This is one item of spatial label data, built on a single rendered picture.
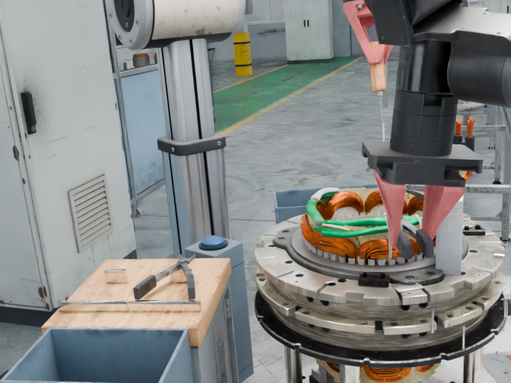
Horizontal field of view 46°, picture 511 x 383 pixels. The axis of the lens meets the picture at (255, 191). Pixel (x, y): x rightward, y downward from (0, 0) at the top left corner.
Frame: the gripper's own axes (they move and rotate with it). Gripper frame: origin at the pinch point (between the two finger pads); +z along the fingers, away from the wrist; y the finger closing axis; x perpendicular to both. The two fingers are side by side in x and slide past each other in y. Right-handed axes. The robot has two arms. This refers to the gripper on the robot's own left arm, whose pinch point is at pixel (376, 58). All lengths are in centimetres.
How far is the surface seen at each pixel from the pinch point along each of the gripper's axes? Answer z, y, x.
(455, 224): 20.5, -1.7, -8.9
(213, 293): 28.8, -4.8, 20.1
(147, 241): 22, 262, 216
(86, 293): 28.9, -9.3, 36.4
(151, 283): 27.4, -9.1, 26.4
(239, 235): 19, 285, 158
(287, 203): 14.9, 36.8, 26.5
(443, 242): 22.5, -1.0, -7.4
